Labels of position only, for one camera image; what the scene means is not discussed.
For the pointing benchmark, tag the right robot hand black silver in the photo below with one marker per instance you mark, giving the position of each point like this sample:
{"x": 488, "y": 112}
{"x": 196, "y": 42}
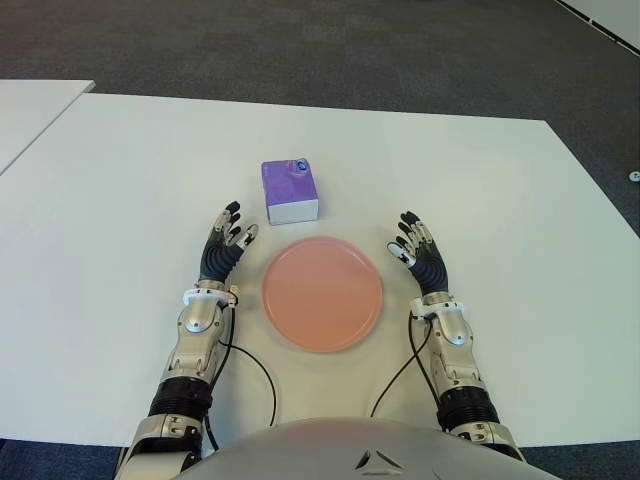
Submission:
{"x": 432, "y": 270}

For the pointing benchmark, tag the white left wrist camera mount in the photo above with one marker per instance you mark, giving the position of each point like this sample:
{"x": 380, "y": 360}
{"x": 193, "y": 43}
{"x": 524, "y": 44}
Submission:
{"x": 205, "y": 296}

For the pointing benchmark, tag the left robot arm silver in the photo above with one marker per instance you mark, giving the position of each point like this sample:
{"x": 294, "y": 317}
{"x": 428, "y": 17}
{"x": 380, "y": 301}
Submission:
{"x": 195, "y": 322}

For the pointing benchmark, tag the purple tissue paper pack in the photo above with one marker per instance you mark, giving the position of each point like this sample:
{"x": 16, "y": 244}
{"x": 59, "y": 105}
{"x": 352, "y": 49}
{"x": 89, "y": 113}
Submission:
{"x": 287, "y": 187}

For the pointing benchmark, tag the silver robot torso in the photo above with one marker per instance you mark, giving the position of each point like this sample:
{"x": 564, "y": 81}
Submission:
{"x": 360, "y": 450}

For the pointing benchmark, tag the small white floor object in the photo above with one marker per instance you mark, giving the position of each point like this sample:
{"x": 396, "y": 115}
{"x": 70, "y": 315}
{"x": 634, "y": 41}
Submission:
{"x": 634, "y": 176}

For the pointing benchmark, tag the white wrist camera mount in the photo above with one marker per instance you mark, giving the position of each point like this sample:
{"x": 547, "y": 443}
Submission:
{"x": 425, "y": 306}
{"x": 205, "y": 296}

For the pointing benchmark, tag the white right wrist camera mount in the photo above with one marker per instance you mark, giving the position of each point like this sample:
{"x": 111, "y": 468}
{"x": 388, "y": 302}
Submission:
{"x": 425, "y": 306}

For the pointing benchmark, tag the pink round plate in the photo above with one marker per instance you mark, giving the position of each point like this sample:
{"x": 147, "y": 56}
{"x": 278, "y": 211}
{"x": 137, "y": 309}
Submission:
{"x": 322, "y": 295}

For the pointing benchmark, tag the white neighbouring table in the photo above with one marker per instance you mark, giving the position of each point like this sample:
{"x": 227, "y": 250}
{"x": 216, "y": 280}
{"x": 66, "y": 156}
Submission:
{"x": 30, "y": 115}

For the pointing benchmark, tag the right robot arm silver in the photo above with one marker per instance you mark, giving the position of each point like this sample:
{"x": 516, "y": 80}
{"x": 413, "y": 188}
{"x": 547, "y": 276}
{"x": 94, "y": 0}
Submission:
{"x": 452, "y": 327}

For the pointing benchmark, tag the left robot hand black silver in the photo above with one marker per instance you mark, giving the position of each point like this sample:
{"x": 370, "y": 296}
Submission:
{"x": 217, "y": 257}

